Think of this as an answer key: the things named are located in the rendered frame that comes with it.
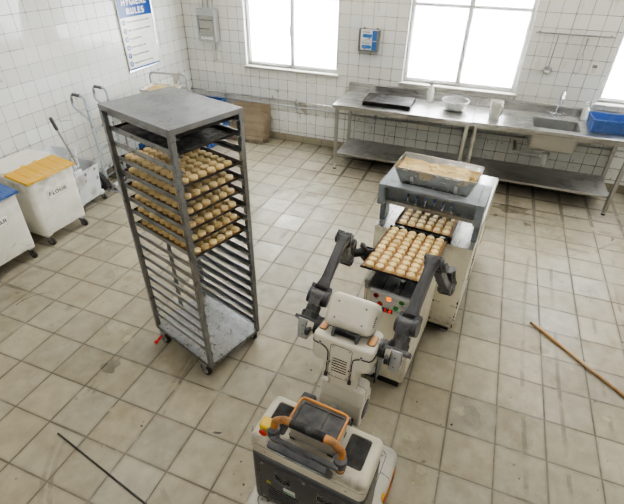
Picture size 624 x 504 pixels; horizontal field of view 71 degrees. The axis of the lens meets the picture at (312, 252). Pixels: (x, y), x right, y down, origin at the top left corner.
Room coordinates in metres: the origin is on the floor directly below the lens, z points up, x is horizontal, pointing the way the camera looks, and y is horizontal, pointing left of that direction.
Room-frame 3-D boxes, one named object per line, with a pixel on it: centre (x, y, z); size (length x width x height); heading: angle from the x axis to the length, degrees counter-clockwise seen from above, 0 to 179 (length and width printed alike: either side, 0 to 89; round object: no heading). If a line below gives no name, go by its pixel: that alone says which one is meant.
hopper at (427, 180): (2.79, -0.86, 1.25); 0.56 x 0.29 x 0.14; 64
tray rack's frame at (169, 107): (2.41, 0.79, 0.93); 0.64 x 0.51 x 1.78; 52
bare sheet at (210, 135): (2.42, 0.80, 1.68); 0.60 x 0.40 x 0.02; 52
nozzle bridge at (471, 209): (2.79, -0.86, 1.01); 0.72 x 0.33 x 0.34; 64
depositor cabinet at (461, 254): (3.22, -1.07, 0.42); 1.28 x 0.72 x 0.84; 154
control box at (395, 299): (2.01, -0.47, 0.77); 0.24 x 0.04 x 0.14; 64
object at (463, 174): (2.79, -0.86, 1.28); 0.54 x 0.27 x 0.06; 64
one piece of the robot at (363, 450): (1.12, -0.05, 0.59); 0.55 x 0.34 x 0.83; 64
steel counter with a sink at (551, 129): (5.34, -1.94, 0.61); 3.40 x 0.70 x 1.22; 69
